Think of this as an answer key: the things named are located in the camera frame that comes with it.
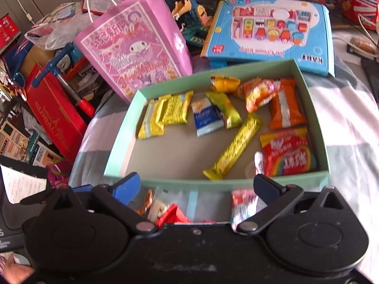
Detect blue and white packet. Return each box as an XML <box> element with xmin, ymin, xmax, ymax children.
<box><xmin>191</xmin><ymin>98</ymin><xmax>224</xmax><ymax>138</ymax></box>

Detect orange round candy packet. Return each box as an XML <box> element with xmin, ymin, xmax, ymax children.
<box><xmin>136</xmin><ymin>188</ymin><xmax>154</xmax><ymax>216</ymax></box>

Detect white paper sheet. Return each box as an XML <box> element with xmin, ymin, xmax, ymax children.
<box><xmin>0</xmin><ymin>164</ymin><xmax>49</xmax><ymax>204</ymax></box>

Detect orange packet with silver stripe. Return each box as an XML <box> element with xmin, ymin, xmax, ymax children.
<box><xmin>269</xmin><ymin>78</ymin><xmax>308</xmax><ymax>130</ymax></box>

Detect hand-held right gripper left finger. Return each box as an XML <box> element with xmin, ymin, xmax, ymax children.
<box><xmin>38</xmin><ymin>172</ymin><xmax>159</xmax><ymax>237</ymax></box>

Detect white box with cord handle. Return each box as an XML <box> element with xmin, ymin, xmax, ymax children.
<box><xmin>81</xmin><ymin>0</ymin><xmax>137</xmax><ymax>15</ymax></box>

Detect orange-red printed puffy packet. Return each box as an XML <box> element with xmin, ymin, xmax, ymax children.
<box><xmin>235</xmin><ymin>77</ymin><xmax>280</xmax><ymax>113</ymax></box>

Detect blue toy shop box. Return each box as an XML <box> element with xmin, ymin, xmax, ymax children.
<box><xmin>201</xmin><ymin>0</ymin><xmax>336</xmax><ymax>77</ymax></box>

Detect colourful toy kitchen box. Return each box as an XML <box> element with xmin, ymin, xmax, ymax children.
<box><xmin>0</xmin><ymin>106</ymin><xmax>64</xmax><ymax>166</ymax></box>

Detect pink cartoon gift bag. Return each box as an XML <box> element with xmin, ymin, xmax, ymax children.
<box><xmin>73</xmin><ymin>0</ymin><xmax>194</xmax><ymax>105</ymax></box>

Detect kick scooter with blue handle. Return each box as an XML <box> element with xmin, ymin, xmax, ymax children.
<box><xmin>31</xmin><ymin>43</ymin><xmax>97</xmax><ymax>119</ymax></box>

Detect brown bread bun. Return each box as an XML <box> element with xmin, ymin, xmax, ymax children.
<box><xmin>349</xmin><ymin>35</ymin><xmax>375</xmax><ymax>52</ymax></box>

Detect mint green cardboard box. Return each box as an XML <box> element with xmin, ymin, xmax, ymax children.
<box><xmin>104</xmin><ymin>59</ymin><xmax>330</xmax><ymax>191</ymax></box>

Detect red cardboard box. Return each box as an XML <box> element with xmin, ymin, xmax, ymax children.
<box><xmin>24</xmin><ymin>63</ymin><xmax>88</xmax><ymax>164</ymax></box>

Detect small red packet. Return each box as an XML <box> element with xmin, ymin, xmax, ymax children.
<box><xmin>157</xmin><ymin>204</ymin><xmax>191</xmax><ymax>228</ymax></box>

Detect small yellow packet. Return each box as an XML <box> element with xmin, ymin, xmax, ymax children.
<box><xmin>210</xmin><ymin>75</ymin><xmax>241</xmax><ymax>93</ymax></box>

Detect blue dinosaur toy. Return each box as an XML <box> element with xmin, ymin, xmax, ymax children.
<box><xmin>161</xmin><ymin>0</ymin><xmax>214</xmax><ymax>48</ymax></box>

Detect person's left hand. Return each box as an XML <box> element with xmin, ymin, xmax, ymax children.
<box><xmin>0</xmin><ymin>254</ymin><xmax>34</xmax><ymax>284</ymax></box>

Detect yellow wavy striped packet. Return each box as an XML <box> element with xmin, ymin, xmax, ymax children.
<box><xmin>138</xmin><ymin>96</ymin><xmax>171</xmax><ymax>139</ymax></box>

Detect black cardboard box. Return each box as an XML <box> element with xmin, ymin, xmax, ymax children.
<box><xmin>63</xmin><ymin>63</ymin><xmax>104</xmax><ymax>95</ymax></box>

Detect red rainbow candy packet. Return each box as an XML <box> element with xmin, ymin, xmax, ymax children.
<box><xmin>259</xmin><ymin>127</ymin><xmax>318</xmax><ymax>176</ymax></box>

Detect long yellow bar packet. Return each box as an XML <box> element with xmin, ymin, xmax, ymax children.
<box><xmin>203</xmin><ymin>112</ymin><xmax>263</xmax><ymax>181</ymax></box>

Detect pink packet with round print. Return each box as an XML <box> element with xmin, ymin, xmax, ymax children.
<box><xmin>230</xmin><ymin>189</ymin><xmax>267</xmax><ymax>233</ymax></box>

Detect black phone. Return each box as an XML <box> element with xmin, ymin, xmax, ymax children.
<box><xmin>361</xmin><ymin>58</ymin><xmax>379</xmax><ymax>98</ymax></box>

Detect clear packet with white cake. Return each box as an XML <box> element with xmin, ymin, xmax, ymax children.
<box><xmin>146</xmin><ymin>188</ymin><xmax>175</xmax><ymax>224</ymax></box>

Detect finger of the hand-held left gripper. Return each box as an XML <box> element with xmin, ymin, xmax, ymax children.
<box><xmin>69</xmin><ymin>184</ymin><xmax>97</xmax><ymax>197</ymax></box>

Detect yellow-green packet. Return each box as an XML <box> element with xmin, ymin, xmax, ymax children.
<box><xmin>206</xmin><ymin>92</ymin><xmax>243</xmax><ymax>129</ymax></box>

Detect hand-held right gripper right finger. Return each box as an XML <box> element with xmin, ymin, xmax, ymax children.
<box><xmin>237</xmin><ymin>174</ymin><xmax>347</xmax><ymax>235</ymax></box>

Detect small white candy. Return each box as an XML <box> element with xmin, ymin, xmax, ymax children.
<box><xmin>254</xmin><ymin>151</ymin><xmax>267</xmax><ymax>174</ymax></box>

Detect white plastic bag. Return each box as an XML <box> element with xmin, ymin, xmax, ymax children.
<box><xmin>24</xmin><ymin>12</ymin><xmax>92</xmax><ymax>51</ymax></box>

